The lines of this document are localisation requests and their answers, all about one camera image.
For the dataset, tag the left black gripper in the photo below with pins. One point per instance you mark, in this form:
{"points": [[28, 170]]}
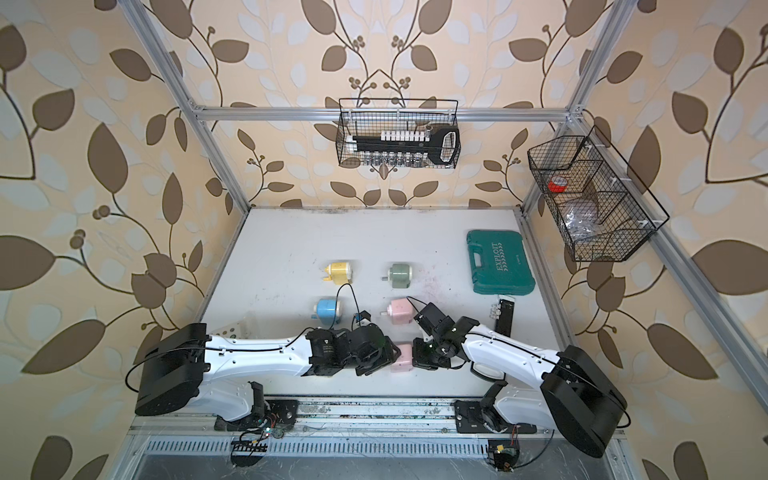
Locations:
{"points": [[388, 356]]}

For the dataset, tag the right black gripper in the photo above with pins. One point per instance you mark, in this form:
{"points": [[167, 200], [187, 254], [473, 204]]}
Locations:
{"points": [[418, 358]]}

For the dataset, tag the pink sharpener bottom row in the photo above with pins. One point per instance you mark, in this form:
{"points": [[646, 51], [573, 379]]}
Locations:
{"points": [[404, 363]]}

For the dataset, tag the pink sharpener row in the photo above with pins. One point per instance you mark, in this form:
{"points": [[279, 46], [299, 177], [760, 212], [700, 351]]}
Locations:
{"points": [[404, 363], [400, 311]]}

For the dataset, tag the blue pencil sharpener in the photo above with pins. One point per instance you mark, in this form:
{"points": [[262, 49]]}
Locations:
{"points": [[328, 311]]}

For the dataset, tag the green pencil sharpener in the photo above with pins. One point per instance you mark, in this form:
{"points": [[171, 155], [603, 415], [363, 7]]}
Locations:
{"points": [[399, 275]]}

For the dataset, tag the yellow sharpener top row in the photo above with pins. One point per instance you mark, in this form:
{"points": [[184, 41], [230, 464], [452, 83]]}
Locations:
{"points": [[339, 273]]}

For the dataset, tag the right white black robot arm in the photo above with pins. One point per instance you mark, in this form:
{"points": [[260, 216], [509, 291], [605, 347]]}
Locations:
{"points": [[569, 392]]}

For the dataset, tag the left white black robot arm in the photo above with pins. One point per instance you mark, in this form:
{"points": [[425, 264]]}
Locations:
{"points": [[214, 375]]}

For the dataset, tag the green plastic tool case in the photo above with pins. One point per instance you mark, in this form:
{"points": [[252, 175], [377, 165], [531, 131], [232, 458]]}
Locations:
{"points": [[498, 263]]}

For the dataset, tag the white button control box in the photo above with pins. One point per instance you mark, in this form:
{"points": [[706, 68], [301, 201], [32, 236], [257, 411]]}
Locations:
{"points": [[233, 331]]}

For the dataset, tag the clear plastic bag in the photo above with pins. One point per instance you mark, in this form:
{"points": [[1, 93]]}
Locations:
{"points": [[581, 219]]}

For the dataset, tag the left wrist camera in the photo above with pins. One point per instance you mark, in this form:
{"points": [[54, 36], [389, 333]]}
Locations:
{"points": [[361, 318]]}

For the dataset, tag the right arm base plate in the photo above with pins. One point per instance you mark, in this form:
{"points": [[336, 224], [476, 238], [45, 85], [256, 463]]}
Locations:
{"points": [[472, 417]]}

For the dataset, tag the black socket rail on table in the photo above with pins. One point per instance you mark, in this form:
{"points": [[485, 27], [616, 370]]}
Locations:
{"points": [[503, 315]]}

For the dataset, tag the aluminium front rail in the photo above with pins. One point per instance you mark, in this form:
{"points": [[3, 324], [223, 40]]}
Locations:
{"points": [[342, 416]]}

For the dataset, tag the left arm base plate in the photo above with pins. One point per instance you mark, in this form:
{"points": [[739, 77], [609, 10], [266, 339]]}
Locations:
{"points": [[264, 414]]}

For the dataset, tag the black socket holder rail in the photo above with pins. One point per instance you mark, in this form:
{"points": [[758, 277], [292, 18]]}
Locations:
{"points": [[432, 147]]}

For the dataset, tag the black wire basket back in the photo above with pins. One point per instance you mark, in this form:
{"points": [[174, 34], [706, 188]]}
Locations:
{"points": [[367, 115]]}

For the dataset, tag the black wire basket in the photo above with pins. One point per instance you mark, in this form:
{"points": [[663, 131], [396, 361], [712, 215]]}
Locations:
{"points": [[629, 212], [367, 115]]}

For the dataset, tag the black wire basket right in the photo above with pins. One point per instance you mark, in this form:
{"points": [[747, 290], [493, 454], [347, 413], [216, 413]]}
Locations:
{"points": [[629, 212]]}

